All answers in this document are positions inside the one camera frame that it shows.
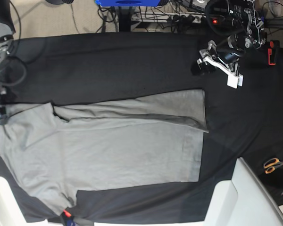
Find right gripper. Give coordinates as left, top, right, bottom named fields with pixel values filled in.
left=0, top=85, right=15, bottom=125

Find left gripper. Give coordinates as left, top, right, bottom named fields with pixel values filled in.
left=191, top=34, right=246, bottom=76

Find grey T-shirt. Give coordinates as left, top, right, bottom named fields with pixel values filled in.
left=0, top=89, right=207, bottom=214

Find white power strip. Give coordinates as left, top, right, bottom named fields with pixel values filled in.
left=131, top=12, right=225, bottom=25

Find red black clamp right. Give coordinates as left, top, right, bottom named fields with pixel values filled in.
left=267, top=40, right=280, bottom=65

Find black table cloth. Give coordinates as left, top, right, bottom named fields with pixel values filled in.
left=7, top=32, right=283, bottom=224

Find white bin left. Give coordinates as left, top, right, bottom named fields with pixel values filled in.
left=0, top=177, right=28, bottom=226

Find white bin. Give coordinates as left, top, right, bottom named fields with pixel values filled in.
left=203, top=158, right=283, bottom=226
left=0, top=177, right=28, bottom=226

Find blue box on stand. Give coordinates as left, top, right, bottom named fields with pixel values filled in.
left=95, top=0, right=160, bottom=7

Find white bin right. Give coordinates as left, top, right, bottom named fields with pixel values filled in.
left=203, top=158, right=283, bottom=226

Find red blue clamp bottom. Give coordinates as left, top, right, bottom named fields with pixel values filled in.
left=59, top=210, right=76, bottom=226

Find orange handled scissors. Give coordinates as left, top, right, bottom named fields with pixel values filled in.
left=263, top=158, right=283, bottom=174

